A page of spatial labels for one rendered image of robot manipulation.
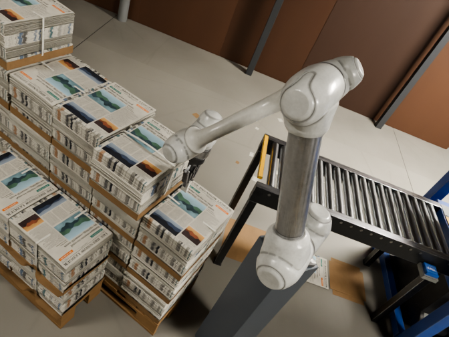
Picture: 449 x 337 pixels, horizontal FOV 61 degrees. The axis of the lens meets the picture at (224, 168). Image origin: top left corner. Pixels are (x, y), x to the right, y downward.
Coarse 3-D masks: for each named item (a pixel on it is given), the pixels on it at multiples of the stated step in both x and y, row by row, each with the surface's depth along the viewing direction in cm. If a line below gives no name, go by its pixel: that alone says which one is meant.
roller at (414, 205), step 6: (414, 198) 260; (414, 204) 256; (414, 210) 252; (414, 216) 250; (420, 216) 247; (420, 222) 243; (420, 228) 240; (420, 234) 237; (426, 234) 235; (426, 240) 231
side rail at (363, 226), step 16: (256, 192) 217; (272, 192) 215; (272, 208) 222; (336, 224) 222; (352, 224) 219; (368, 224) 223; (368, 240) 225; (384, 240) 223; (400, 240) 222; (400, 256) 229; (416, 256) 226; (432, 256) 224; (448, 256) 227; (448, 272) 230
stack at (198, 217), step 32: (64, 160) 181; (64, 192) 196; (96, 192) 179; (192, 192) 190; (128, 224) 177; (160, 224) 169; (192, 224) 175; (224, 224) 193; (128, 256) 191; (160, 256) 176; (192, 256) 166; (128, 288) 206; (160, 288) 189
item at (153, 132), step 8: (144, 120) 181; (152, 120) 183; (136, 128) 174; (144, 128) 176; (152, 128) 178; (160, 128) 180; (144, 136) 172; (152, 136) 174; (160, 136) 176; (168, 136) 178; (152, 144) 170; (160, 144) 172; (176, 168) 172; (176, 176) 177
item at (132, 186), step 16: (112, 144) 162; (128, 144) 165; (96, 160) 159; (112, 160) 155; (128, 160) 158; (144, 160) 161; (96, 176) 164; (112, 176) 159; (128, 176) 154; (144, 176) 154; (160, 176) 159; (112, 192) 164; (128, 192) 158; (144, 192) 154; (160, 192) 170; (144, 208) 164
